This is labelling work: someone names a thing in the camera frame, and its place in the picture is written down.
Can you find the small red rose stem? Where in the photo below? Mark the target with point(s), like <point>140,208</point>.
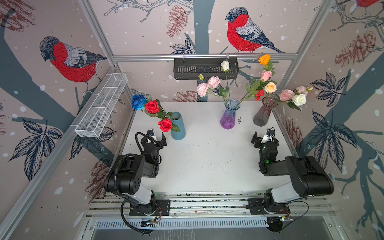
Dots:
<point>166,125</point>

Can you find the pink carnation stem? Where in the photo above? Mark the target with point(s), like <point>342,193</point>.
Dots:
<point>287,95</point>

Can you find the white rose stem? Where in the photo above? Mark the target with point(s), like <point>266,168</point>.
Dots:
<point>297,101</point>
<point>225,68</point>

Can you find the single pink rose stem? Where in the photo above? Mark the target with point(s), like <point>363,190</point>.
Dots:
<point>259,88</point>

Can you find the blue purple glass vase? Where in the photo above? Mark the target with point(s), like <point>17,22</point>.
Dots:
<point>228,119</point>

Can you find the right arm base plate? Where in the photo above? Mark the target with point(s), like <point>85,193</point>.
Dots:
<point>260,206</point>

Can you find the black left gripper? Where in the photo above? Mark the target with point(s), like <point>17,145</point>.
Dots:
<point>161,143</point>

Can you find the teal ceramic vase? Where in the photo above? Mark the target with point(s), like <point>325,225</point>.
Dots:
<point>178,120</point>

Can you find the orange rose stem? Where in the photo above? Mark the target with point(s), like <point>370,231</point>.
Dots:
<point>264,59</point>

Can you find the mauve glass vase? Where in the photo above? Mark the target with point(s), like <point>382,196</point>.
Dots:
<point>262,116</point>

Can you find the white wire mesh basket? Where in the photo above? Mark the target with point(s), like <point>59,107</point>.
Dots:
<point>98,114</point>

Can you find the black hanging wire basket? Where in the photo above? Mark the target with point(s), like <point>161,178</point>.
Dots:
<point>190,69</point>

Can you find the aluminium rail base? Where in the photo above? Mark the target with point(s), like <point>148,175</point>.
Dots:
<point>202,211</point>

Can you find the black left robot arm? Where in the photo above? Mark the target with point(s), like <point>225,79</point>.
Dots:
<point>125,177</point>

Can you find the blue rose stem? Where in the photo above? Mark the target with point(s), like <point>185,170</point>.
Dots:
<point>138,102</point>

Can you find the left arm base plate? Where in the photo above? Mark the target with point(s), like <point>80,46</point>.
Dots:
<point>157,208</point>

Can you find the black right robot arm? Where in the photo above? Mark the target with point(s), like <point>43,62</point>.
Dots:
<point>307,178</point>

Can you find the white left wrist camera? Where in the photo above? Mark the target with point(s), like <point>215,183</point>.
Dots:
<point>151,134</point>

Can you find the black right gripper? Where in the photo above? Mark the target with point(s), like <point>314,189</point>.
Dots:
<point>257,144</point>

